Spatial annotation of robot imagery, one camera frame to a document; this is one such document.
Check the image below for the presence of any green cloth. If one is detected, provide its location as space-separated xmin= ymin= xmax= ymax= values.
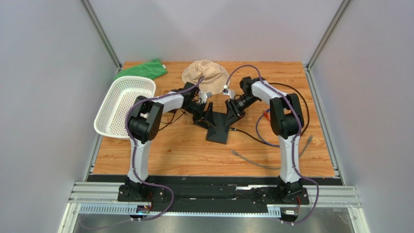
xmin=113 ymin=59 xmax=167 ymax=81

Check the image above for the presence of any white perforated plastic basket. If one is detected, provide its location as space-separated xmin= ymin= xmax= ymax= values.
xmin=94 ymin=76 xmax=156 ymax=140

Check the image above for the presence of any black Mercury network switch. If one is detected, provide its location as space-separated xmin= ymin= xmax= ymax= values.
xmin=206 ymin=112 xmax=230 ymax=145

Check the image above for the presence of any black ethernet cable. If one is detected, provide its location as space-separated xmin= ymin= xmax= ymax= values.
xmin=229 ymin=82 xmax=311 ymax=146

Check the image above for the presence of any grey ethernet cable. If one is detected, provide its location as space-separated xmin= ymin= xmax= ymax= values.
xmin=230 ymin=135 xmax=314 ymax=170

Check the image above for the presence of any blue ethernet cable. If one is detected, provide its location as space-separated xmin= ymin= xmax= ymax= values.
xmin=255 ymin=110 xmax=280 ymax=148

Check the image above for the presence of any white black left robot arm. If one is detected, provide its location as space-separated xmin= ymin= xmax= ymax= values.
xmin=118 ymin=82 xmax=217 ymax=201

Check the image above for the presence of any beige bucket hat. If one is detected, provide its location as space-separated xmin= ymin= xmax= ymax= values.
xmin=181 ymin=59 xmax=229 ymax=95

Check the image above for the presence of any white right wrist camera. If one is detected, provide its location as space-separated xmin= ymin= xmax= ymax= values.
xmin=222 ymin=84 xmax=236 ymax=100

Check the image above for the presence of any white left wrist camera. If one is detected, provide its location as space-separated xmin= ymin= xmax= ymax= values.
xmin=198 ymin=91 xmax=212 ymax=104

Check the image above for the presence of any aluminium front rail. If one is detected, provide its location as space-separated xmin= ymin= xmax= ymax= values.
xmin=59 ymin=182 xmax=369 ymax=233

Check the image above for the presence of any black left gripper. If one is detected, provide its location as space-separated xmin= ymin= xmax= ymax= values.
xmin=183 ymin=101 xmax=216 ymax=130

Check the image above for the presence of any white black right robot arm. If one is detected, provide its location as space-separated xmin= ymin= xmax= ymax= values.
xmin=225 ymin=77 xmax=304 ymax=203

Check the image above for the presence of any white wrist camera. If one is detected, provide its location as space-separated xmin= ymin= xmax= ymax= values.
xmin=198 ymin=91 xmax=212 ymax=104
xmin=222 ymin=84 xmax=236 ymax=100

